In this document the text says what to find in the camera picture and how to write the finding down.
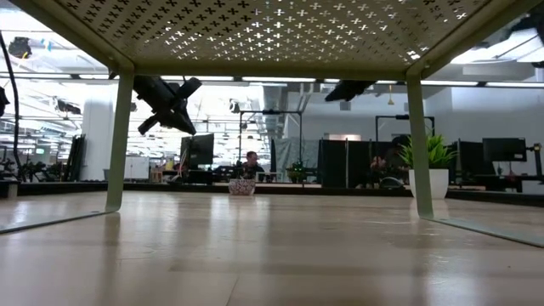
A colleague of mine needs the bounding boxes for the green plant in white pot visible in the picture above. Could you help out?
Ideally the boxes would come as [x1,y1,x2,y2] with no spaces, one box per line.
[399,133,459,201]

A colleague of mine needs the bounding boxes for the silver ventilation duct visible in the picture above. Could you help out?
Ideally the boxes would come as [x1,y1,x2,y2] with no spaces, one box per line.
[261,84,290,137]

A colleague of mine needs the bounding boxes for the black background rig frame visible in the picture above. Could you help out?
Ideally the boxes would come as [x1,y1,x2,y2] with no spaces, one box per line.
[375,113,436,141]

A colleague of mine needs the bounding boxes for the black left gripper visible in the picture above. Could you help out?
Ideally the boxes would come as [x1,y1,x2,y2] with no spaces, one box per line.
[133,76,203,136]

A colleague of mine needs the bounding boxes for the ceiling light strip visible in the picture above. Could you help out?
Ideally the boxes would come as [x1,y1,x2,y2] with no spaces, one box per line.
[486,82,544,88]
[160,76,235,82]
[325,78,399,85]
[420,80,479,87]
[241,76,316,83]

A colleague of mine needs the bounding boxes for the black divider panel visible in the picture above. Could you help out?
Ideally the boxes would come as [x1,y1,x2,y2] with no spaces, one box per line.
[318,139,346,189]
[348,139,371,189]

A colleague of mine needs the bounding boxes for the person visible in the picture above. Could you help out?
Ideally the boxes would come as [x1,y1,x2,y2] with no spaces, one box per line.
[241,150,267,179]
[368,134,411,188]

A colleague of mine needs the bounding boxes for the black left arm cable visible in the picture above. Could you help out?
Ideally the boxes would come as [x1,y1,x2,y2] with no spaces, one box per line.
[0,31,22,171]

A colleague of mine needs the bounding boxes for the dark potted plant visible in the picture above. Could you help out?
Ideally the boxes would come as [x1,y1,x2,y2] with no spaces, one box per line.
[0,157,21,199]

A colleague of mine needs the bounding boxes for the black leaning panels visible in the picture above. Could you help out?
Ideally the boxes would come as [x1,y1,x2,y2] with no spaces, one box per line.
[67,134,87,183]

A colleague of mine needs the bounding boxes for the background plant with flowers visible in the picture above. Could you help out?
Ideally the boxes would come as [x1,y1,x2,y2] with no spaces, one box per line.
[286,161,308,184]

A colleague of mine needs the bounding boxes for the green perforated metal shelf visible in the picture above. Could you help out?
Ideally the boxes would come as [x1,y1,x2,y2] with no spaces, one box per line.
[0,0,544,250]

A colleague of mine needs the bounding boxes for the black background monitor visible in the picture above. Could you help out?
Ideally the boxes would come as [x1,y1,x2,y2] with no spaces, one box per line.
[482,137,528,163]
[179,133,216,172]

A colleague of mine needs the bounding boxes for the white cabinet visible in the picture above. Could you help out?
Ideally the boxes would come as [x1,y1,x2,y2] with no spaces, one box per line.
[125,156,150,182]

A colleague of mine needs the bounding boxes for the grey hanging sheet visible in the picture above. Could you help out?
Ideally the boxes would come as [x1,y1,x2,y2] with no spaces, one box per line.
[271,136,320,171]

